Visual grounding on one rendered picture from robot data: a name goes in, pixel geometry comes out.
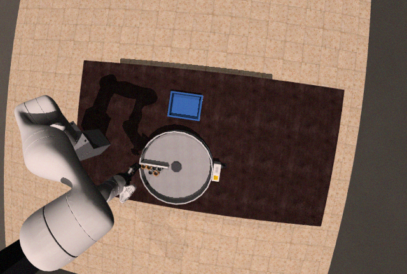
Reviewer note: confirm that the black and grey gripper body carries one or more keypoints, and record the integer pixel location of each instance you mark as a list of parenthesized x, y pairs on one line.
[(125, 176)]

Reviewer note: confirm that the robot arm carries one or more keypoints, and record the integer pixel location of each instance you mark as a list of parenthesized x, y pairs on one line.
[(60, 231)]

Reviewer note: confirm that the blue open crate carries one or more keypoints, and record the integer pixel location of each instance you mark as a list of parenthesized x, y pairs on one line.
[(185, 106)]

